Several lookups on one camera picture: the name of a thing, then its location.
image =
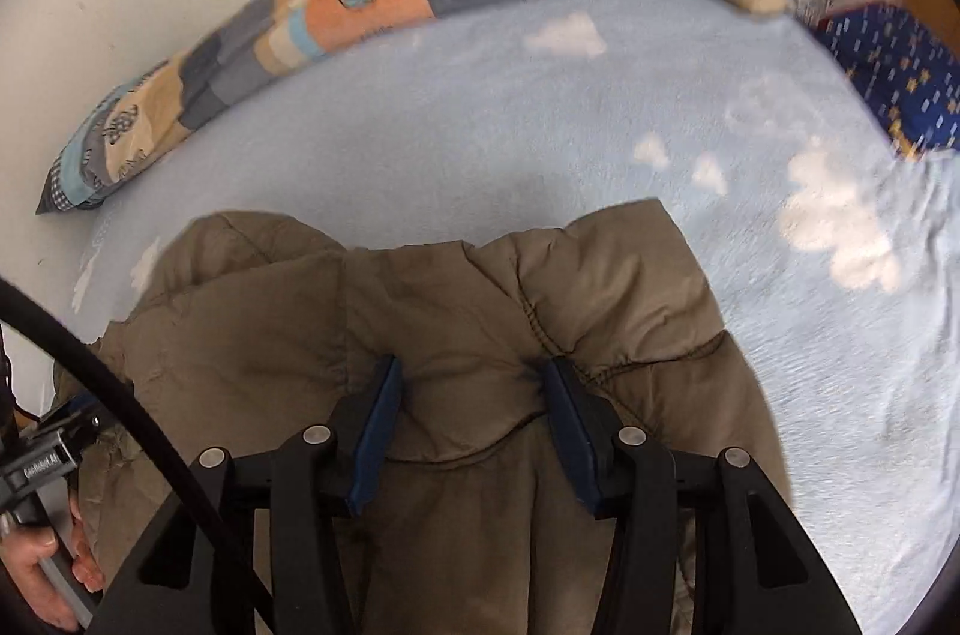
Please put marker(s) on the person's left hand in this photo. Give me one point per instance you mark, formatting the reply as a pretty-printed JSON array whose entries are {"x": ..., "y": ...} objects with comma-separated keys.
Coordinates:
[{"x": 26, "y": 571}]

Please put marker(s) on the navy star print pillow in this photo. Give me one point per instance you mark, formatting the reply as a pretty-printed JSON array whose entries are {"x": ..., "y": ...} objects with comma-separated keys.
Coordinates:
[{"x": 907, "y": 72}]

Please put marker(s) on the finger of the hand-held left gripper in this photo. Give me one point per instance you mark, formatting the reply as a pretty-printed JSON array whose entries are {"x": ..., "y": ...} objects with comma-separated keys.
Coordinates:
[{"x": 79, "y": 411}]

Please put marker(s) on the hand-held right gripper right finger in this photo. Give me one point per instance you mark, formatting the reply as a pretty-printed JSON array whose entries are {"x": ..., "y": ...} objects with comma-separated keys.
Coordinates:
[{"x": 570, "y": 432}]

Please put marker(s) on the light blue fleece blanket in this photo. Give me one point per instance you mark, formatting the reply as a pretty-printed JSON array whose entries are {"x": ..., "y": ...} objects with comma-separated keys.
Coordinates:
[{"x": 525, "y": 117}]

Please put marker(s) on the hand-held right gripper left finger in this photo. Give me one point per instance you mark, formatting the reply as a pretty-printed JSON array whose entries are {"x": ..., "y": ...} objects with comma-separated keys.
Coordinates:
[{"x": 375, "y": 432}]

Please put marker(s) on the brown puffer jacket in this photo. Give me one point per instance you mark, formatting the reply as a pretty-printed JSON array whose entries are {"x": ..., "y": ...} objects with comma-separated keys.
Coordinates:
[{"x": 450, "y": 305}]

